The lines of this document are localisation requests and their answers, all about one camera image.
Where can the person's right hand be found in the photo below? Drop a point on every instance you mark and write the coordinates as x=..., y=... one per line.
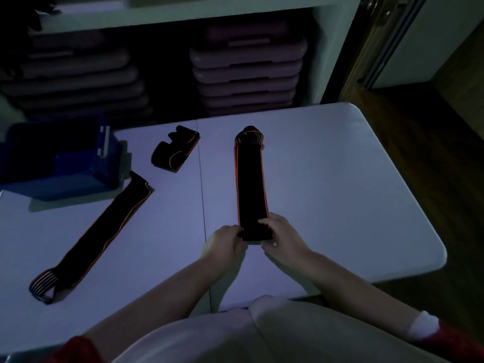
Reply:
x=289, y=241

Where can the person's left hand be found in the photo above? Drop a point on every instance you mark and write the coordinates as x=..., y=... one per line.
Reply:
x=221, y=247

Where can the person's right fingers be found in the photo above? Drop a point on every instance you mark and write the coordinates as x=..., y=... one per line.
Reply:
x=273, y=223

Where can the person's left fingers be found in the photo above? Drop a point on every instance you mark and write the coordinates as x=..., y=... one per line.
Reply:
x=235, y=234

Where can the person's left forearm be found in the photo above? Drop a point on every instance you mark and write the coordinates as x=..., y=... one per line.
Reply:
x=158, y=294

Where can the person's right forearm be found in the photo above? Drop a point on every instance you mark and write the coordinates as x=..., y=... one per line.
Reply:
x=351, y=289

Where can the person's white garment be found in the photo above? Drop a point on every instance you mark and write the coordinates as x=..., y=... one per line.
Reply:
x=272, y=332

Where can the stack of purple step platforms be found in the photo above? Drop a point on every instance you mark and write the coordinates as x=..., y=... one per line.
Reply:
x=75, y=81
x=247, y=71

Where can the white shelf unit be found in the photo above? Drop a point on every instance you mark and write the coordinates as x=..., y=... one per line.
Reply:
x=332, y=45

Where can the blue plastic bin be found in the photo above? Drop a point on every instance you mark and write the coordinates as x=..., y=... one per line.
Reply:
x=62, y=156

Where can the person's red left sleeve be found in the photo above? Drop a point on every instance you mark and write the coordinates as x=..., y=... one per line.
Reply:
x=75, y=351

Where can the person's red sleeve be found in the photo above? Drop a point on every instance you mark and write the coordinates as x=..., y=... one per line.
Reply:
x=446, y=342
x=75, y=351

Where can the person's red right sleeve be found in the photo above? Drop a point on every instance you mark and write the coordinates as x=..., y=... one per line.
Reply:
x=446, y=342

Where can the metal door frame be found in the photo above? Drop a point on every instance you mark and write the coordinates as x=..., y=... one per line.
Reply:
x=382, y=37

